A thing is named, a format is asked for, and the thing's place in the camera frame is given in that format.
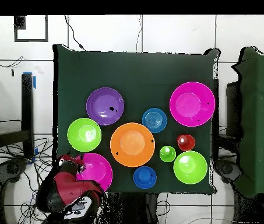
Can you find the green plastic bowl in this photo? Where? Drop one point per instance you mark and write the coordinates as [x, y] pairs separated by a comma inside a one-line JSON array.
[[192, 172], [75, 140]]

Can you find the translucent blue bowl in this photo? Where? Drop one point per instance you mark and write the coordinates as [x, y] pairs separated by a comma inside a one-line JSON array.
[[154, 120]]

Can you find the pink plastic bowl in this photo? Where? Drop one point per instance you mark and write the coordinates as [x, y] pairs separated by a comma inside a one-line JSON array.
[[99, 168], [187, 105]]

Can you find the orange plastic bowl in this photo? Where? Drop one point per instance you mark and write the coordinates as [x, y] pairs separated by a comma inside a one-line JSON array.
[[131, 142]]

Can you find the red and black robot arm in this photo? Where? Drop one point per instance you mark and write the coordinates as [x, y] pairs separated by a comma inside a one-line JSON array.
[[68, 186]]

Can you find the purple plastic bowl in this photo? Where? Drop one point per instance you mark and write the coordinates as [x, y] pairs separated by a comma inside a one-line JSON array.
[[99, 112]]

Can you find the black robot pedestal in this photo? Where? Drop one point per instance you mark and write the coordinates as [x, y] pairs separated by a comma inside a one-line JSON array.
[[131, 210]]

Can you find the black stand with blue tape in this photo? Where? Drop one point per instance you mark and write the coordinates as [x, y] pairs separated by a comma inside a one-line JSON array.
[[27, 105]]

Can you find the green plastic cup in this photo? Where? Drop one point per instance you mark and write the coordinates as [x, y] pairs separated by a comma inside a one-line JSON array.
[[169, 156]]

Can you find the orange-red plastic cup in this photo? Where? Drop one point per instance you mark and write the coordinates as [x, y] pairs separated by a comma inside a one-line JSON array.
[[188, 144]]

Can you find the black pedestal foot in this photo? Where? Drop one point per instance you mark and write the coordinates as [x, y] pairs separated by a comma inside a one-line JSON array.
[[225, 169], [12, 168]]

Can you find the dark blue bowl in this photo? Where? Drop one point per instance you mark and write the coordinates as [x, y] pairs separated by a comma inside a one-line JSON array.
[[144, 177]]

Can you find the black square floor frame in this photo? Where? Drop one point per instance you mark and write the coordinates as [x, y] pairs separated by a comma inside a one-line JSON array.
[[19, 23]]

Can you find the dark green tablecloth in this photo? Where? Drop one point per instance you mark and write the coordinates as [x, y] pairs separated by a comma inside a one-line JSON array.
[[134, 74]]

